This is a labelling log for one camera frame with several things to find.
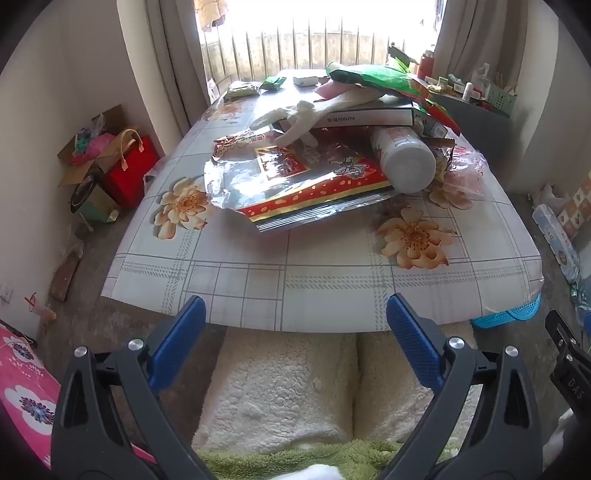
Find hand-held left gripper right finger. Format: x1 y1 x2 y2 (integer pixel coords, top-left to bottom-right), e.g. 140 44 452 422
385 293 541 480

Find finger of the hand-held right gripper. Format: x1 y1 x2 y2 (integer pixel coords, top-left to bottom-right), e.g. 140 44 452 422
545 310 591 365

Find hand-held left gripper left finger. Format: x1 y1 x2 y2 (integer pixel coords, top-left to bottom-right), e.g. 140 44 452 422
52 295 218 480

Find blue plastic basket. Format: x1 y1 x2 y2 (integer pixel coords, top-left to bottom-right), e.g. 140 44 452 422
471 293 542 329

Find clear flowered plastic bag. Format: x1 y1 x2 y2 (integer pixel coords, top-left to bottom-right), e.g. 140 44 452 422
434 143 489 201

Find white plastic bottle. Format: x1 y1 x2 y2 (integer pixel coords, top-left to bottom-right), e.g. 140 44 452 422
369 124 437 195

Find red foil snack bag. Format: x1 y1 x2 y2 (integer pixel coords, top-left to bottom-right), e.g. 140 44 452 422
203 130 398 234

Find yellow snack bag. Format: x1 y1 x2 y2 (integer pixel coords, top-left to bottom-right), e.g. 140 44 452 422
429 138 455 185

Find black box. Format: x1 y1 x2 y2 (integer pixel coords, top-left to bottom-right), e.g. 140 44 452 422
270 102 415 134

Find green snack bag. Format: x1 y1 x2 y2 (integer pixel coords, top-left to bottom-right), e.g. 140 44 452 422
325 61 460 136

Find toilet paper pack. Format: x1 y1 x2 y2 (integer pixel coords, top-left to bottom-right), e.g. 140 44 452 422
531 203 581 280

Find floral tablecloth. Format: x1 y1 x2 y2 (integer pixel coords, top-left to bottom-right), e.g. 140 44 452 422
100 69 544 334

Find patterned tile board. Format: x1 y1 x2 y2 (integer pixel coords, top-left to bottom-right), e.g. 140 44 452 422
556 178 591 241

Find wooden board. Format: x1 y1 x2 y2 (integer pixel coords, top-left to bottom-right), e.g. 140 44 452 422
50 253 83 303

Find white plastic bag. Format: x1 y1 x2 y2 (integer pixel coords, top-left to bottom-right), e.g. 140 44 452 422
533 184 572 209

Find green fleece garment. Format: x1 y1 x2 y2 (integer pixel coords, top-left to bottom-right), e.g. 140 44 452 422
198 438 462 480

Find pink floral blanket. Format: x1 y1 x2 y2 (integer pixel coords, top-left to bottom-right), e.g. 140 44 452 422
0 323 155 469

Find dark green gift bag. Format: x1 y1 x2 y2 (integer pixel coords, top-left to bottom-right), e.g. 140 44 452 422
71 174 122 225

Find red gift bag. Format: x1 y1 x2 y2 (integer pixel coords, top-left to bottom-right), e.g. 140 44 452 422
99 128 161 209

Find grey cabinet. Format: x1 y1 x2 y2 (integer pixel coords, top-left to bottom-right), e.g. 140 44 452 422
431 90 512 139

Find cardboard box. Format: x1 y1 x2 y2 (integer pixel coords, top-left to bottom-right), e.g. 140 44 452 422
57 104 139 188

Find green storage basket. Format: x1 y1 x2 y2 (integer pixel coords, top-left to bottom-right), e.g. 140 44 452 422
480 80 519 117

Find pale green packet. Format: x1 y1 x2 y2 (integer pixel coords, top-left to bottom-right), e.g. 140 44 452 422
225 80 260 99

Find red bottle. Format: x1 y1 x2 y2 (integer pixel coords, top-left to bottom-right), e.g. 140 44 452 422
417 50 437 80

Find beige curtain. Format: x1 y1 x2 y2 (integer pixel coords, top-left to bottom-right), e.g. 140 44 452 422
431 0 511 79
117 0 209 155

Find metal window grille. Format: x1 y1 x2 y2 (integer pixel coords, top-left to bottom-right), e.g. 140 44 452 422
201 28 439 81

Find beige folded quilt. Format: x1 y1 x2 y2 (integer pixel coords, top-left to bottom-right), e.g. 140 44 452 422
193 0 230 32

